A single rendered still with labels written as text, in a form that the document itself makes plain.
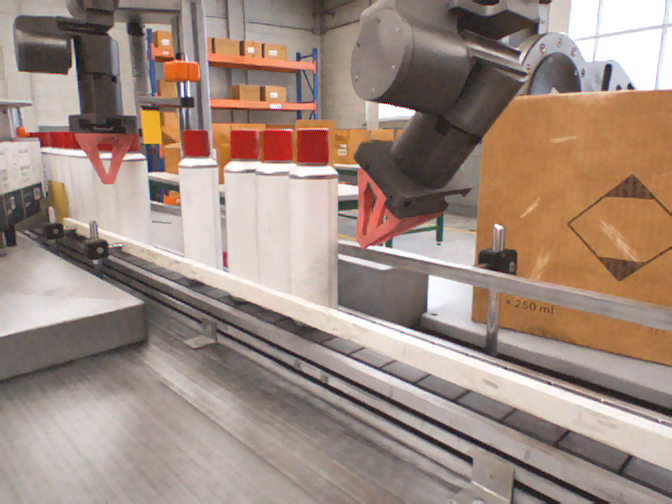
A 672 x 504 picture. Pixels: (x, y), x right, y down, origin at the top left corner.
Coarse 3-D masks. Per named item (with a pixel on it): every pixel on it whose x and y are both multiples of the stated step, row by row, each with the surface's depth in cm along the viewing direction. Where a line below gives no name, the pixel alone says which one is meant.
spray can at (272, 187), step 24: (264, 144) 55; (288, 144) 55; (264, 168) 55; (288, 168) 55; (264, 192) 55; (288, 192) 55; (264, 216) 56; (288, 216) 56; (264, 240) 57; (288, 240) 56; (264, 264) 57; (288, 264) 57; (288, 288) 58
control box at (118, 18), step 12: (120, 0) 88; (132, 0) 88; (144, 0) 89; (156, 0) 89; (168, 0) 89; (120, 12) 89; (132, 12) 90; (144, 12) 90; (156, 12) 90; (168, 12) 90; (168, 24) 98
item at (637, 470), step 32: (128, 256) 86; (192, 288) 68; (288, 320) 56; (352, 352) 48; (416, 384) 42; (448, 384) 42; (512, 416) 37; (640, 416) 37; (576, 448) 33; (608, 448) 33; (640, 480) 30
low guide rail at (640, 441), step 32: (64, 224) 102; (160, 256) 73; (224, 288) 61; (256, 288) 56; (320, 320) 49; (352, 320) 46; (384, 352) 43; (416, 352) 41; (448, 352) 39; (480, 384) 37; (512, 384) 35; (544, 384) 34; (544, 416) 34; (576, 416) 32; (608, 416) 31; (640, 448) 30
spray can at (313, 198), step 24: (312, 144) 50; (312, 168) 51; (312, 192) 50; (336, 192) 52; (312, 216) 51; (336, 216) 53; (312, 240) 51; (336, 240) 53; (312, 264) 52; (336, 264) 54; (312, 288) 53; (336, 288) 54
